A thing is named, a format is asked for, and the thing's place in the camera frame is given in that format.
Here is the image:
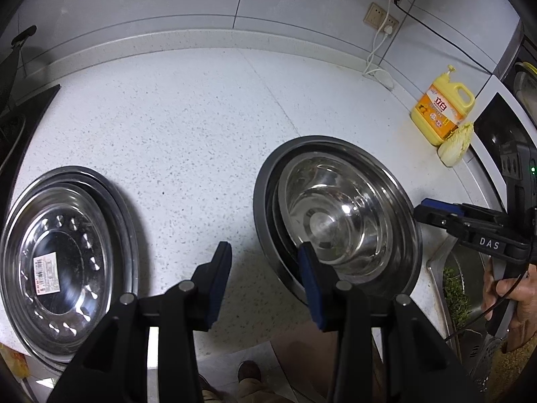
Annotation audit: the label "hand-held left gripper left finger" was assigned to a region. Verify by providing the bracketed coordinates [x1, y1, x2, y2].
[48, 241, 233, 403]

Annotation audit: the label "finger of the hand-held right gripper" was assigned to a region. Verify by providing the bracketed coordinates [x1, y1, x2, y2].
[413, 198, 528, 262]

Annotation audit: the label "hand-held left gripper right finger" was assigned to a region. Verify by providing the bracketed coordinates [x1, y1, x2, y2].
[297, 242, 489, 403]

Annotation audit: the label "medium steel bowl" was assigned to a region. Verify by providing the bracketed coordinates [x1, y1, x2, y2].
[271, 147, 416, 290]

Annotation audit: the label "large steel bowl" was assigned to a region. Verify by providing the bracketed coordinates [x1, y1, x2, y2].
[253, 135, 423, 305]

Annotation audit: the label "small steel bowl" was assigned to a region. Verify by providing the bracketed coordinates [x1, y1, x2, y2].
[278, 153, 411, 278]

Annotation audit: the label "large steel plate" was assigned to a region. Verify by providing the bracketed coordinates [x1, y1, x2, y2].
[0, 166, 140, 370]

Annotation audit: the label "medium steel plate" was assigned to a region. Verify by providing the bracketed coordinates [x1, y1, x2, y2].
[0, 172, 133, 364]

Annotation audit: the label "small labelled steel plate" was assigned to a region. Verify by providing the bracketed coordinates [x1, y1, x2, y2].
[2, 178, 127, 357]

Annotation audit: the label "person's right hand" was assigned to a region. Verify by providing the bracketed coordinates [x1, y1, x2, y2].
[482, 256, 537, 345]

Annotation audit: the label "steel sink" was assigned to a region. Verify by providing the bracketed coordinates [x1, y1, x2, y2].
[426, 235, 508, 345]

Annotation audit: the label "black glass appliance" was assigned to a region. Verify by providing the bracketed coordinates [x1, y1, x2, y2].
[470, 78, 537, 194]

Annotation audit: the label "napa cabbage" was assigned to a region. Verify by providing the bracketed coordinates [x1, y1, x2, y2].
[437, 122, 475, 168]

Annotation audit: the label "green vegetables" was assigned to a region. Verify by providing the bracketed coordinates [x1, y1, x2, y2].
[442, 264, 473, 328]

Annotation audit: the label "brown shoe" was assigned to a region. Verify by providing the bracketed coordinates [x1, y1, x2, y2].
[237, 360, 261, 387]

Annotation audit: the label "steel pot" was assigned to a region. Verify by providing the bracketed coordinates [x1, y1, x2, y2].
[509, 61, 537, 114]

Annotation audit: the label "yellow detergent bottle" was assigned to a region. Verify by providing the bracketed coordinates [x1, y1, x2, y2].
[410, 65, 476, 147]

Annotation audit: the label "person's beige trouser leg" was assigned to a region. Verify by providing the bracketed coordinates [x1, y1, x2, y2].
[201, 380, 269, 403]

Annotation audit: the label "perforated steel strainer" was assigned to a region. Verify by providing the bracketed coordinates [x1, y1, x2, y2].
[468, 336, 506, 387]

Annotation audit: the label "yellow plastic bag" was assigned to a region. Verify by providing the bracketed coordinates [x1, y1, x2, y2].
[0, 342, 32, 380]

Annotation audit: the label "black cooktop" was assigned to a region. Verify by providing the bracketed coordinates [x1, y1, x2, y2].
[0, 84, 61, 185]

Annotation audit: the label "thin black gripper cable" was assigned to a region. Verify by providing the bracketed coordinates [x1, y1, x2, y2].
[445, 273, 525, 341]

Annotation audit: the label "white cable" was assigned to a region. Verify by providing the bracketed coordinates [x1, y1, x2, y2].
[363, 25, 397, 91]

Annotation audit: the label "black power cable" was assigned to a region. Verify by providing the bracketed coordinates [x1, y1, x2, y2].
[392, 0, 502, 76]

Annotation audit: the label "beige wall outlet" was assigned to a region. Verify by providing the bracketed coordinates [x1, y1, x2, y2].
[363, 2, 399, 34]

